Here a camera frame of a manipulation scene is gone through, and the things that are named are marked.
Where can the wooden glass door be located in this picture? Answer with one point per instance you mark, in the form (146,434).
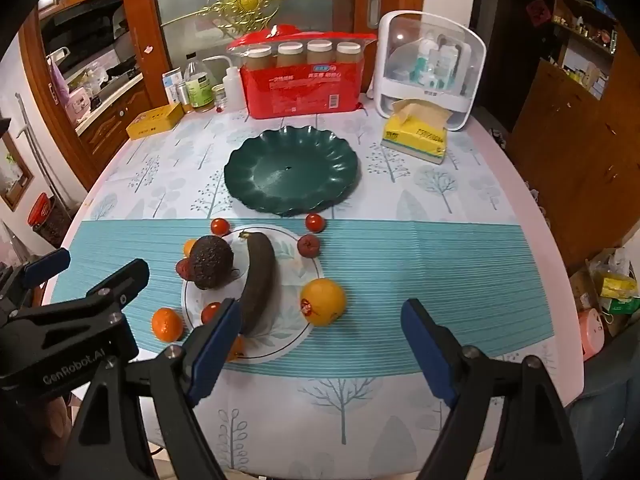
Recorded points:
(140,0)

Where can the brown wooden cabinet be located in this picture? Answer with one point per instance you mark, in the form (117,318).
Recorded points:
(565,160)

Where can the tree print tablecloth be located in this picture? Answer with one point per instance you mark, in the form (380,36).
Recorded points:
(440,185)

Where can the dark avocado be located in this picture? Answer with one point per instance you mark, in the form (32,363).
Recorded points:
(212,262)

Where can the red drink bottle pack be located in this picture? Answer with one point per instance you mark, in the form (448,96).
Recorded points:
(300,95)

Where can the pink plastic container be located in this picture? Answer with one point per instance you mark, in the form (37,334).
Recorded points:
(591,332)

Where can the wooden kitchen base cabinet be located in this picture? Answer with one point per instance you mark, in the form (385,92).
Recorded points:
(120,105)

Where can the green label canister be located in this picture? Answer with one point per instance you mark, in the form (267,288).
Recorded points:
(199,91)

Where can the teal and white bottle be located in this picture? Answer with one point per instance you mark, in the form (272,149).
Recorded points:
(426,62)

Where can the white cosmetics storage box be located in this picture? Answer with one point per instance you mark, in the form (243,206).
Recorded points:
(390,60)

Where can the grey chair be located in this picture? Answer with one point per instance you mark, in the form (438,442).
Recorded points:
(605,420)

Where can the pink countertop appliance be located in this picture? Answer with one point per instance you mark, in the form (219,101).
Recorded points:
(79,104)

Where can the white and blue carton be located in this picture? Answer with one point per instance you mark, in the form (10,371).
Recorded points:
(171,82)

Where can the yellow tissue pack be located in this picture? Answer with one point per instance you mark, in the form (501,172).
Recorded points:
(415,137)

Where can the overripe dark banana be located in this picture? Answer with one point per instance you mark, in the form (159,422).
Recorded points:
(260,280)

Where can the yellow cardboard box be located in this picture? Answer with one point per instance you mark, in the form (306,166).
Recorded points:
(150,122)

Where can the dark green scalloped plate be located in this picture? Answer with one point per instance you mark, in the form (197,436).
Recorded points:
(280,175)

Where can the yellow green plastic bag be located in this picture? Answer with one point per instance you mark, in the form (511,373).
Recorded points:
(617,290)

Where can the white squeeze bottle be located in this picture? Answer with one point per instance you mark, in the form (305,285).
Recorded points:
(232,87)

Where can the red plastic basket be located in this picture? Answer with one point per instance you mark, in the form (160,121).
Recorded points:
(41,209)

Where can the red cherry tomato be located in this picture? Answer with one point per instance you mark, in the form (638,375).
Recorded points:
(314,222)
(220,226)
(210,312)

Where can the clear plastic bottle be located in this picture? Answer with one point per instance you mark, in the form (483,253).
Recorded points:
(194,64)

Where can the glass jar with white lid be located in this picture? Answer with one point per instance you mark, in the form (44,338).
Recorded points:
(320,53)
(259,59)
(349,54)
(290,56)

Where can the person's left hand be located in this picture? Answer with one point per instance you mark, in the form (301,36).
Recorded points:
(47,425)

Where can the wooden shelf with small items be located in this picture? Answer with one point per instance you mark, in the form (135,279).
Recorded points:
(585,30)

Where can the small tangerine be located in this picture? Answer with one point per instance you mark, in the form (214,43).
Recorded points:
(190,248)
(167,324)
(236,348)

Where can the large orange with sticker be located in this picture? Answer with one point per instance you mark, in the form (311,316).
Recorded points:
(325,302)

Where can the dark woven basket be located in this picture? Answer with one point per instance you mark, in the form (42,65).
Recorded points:
(55,227)

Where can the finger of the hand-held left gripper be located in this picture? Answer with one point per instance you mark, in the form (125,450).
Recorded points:
(47,265)
(122,280)

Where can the red lychee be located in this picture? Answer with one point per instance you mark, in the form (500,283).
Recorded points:
(308,246)
(182,269)

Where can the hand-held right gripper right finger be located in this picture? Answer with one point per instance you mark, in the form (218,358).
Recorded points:
(429,355)

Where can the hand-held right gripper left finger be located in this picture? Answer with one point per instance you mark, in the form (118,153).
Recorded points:
(216,350)

